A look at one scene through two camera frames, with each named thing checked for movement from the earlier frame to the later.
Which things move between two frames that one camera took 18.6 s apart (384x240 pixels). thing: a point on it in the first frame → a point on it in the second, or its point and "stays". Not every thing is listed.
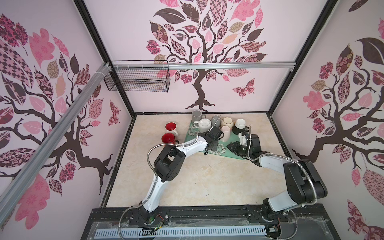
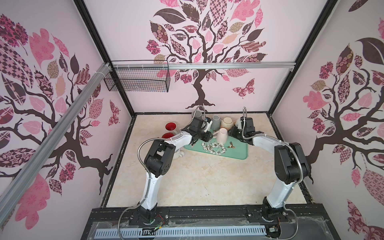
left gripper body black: x=214 y=146 → x=203 y=136
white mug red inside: x=171 y=127 stays
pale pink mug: x=226 y=130 stays
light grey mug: x=214 y=120 stays
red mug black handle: x=169 y=138 stays
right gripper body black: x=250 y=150 → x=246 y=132
